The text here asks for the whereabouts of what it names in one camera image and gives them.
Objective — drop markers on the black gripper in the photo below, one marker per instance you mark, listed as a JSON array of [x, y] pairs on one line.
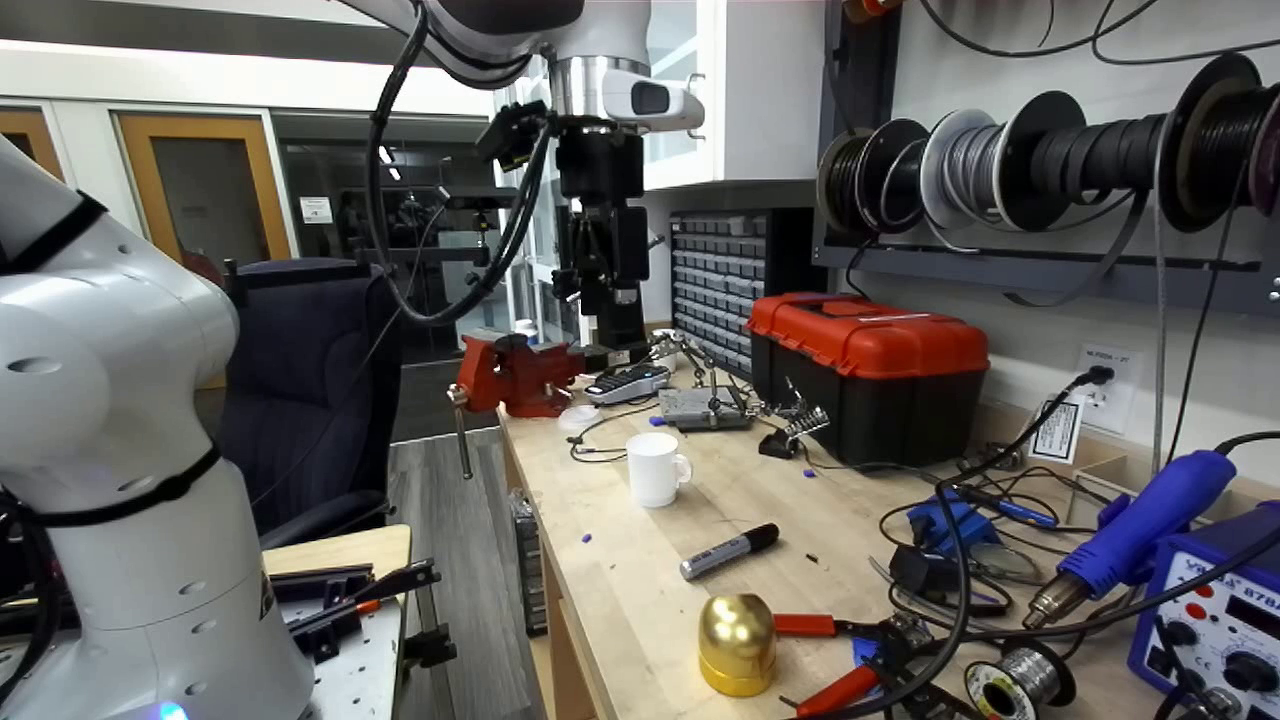
[[604, 239]]

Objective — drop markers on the grey black marker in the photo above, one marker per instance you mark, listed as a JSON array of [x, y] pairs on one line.
[[728, 549]]

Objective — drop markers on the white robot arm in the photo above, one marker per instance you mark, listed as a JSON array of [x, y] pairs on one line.
[[153, 600]]

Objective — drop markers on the white cup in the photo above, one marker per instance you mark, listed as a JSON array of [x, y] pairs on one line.
[[656, 471]]

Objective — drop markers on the helping hands soldering stand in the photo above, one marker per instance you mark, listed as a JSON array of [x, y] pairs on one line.
[[711, 400]]

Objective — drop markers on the red bench vise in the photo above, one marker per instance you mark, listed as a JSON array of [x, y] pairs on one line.
[[514, 372]]

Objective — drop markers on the small parts drawer cabinet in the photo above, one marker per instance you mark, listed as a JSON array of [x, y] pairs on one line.
[[716, 274]]

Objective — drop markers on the red black toolbox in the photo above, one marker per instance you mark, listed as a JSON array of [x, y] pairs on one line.
[[899, 385]]

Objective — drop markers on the gold bell dome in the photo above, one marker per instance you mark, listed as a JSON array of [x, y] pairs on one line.
[[737, 644]]

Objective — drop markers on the dark blue office chair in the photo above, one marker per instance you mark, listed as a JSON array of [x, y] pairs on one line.
[[313, 395]]

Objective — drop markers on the blue plastic connector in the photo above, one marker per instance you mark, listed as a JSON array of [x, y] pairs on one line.
[[948, 524]]

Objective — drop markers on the blue soldering station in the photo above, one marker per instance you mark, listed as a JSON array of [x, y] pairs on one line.
[[1220, 632]]

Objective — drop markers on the black wire spool left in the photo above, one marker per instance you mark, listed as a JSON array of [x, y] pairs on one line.
[[871, 176]]

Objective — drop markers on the black wire spool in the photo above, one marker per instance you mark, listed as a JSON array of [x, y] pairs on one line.
[[1208, 142], [871, 176], [1051, 156]]

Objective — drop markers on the white wall cabinet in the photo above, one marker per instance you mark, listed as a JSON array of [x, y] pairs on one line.
[[757, 72]]

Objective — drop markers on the red handled cutter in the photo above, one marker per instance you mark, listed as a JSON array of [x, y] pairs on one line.
[[844, 688]]

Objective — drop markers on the white wire spool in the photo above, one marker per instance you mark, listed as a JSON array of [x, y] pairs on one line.
[[960, 171]]

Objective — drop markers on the black wire spool middle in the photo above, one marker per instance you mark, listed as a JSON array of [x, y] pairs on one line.
[[1051, 156]]

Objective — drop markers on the white wall power outlet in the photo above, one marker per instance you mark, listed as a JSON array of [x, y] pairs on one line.
[[1112, 395]]

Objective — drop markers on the solder wire spool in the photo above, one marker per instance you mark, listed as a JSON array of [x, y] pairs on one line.
[[1019, 685]]

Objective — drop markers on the black wire spool right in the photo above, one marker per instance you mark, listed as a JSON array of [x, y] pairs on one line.
[[1208, 142]]

